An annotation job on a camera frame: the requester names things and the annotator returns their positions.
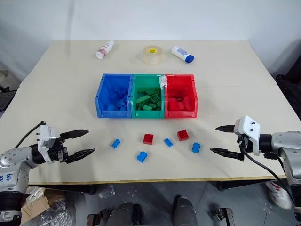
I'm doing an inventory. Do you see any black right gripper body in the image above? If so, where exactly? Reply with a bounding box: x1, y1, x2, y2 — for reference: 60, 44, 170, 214
237, 133, 254, 154

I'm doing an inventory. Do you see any brown cardboard box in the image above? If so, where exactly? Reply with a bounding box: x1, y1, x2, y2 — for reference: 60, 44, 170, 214
20, 187, 64, 224

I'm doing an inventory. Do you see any black equipment beside table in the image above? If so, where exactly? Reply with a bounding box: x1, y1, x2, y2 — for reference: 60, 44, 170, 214
0, 88, 18, 113

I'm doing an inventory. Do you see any small clear plastic bag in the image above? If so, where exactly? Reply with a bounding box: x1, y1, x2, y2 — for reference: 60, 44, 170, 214
98, 184, 117, 200

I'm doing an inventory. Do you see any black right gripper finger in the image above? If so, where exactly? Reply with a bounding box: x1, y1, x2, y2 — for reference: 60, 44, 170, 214
215, 124, 236, 134
209, 147, 246, 162

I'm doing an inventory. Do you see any black bag beside table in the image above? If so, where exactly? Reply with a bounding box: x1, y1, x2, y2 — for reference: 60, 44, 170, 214
274, 40, 301, 111

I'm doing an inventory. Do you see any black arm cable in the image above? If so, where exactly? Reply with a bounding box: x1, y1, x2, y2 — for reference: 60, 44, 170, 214
15, 121, 47, 149
243, 150, 297, 206

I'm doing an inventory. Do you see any large red toy brick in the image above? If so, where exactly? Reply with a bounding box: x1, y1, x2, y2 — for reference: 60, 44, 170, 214
167, 98, 180, 111

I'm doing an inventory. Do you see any white bottle with red print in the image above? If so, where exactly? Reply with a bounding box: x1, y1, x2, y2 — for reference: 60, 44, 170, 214
95, 40, 115, 60

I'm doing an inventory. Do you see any dark rounded shape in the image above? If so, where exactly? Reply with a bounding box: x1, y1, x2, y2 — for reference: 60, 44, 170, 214
110, 202, 143, 226
173, 195, 198, 226

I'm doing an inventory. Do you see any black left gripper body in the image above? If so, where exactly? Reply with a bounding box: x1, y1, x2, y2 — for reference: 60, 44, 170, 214
47, 137, 70, 163

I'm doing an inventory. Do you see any white and red shoe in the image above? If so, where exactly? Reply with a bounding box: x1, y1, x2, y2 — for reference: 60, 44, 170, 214
265, 179, 294, 210

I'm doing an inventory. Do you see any crumpled clear plastic wrap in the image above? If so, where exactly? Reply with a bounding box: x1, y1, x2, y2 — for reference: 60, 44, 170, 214
28, 197, 76, 226

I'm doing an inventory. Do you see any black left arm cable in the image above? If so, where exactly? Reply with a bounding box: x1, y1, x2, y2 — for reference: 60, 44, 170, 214
15, 121, 47, 149

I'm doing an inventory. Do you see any curved green toy brick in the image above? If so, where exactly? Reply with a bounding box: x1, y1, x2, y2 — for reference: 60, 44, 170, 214
135, 95, 151, 105

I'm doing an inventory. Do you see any blue plastic bin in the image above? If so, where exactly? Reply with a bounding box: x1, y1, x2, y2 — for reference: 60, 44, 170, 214
95, 73, 134, 119

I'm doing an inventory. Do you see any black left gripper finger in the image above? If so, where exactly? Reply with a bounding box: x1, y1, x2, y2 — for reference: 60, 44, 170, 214
60, 129, 90, 143
66, 148, 96, 164

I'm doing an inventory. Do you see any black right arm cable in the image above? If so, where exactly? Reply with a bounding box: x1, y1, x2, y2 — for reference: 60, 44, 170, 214
243, 150, 297, 206

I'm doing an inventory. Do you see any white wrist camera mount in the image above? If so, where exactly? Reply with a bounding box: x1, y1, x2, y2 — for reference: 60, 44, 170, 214
233, 115, 262, 156
37, 125, 57, 163

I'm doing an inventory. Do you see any white bottle with blue cap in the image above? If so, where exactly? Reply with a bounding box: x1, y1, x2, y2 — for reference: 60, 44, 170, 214
171, 45, 195, 64

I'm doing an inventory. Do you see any green plastic bin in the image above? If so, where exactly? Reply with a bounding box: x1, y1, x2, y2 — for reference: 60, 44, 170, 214
130, 74, 166, 119

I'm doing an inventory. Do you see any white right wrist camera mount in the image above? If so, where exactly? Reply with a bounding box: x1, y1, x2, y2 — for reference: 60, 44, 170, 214
233, 115, 262, 156

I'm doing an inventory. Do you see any black metal bracket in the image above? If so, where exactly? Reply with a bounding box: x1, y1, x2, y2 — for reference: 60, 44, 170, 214
86, 208, 111, 226
207, 207, 235, 226

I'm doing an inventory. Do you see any clear tape roll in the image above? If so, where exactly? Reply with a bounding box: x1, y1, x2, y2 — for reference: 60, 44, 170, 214
143, 45, 164, 66

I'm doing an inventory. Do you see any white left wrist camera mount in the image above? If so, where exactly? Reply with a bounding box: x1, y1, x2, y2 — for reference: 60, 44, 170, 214
37, 125, 57, 163

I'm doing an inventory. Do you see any red plastic bin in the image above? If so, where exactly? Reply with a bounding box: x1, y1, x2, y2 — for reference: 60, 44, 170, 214
164, 74, 199, 119

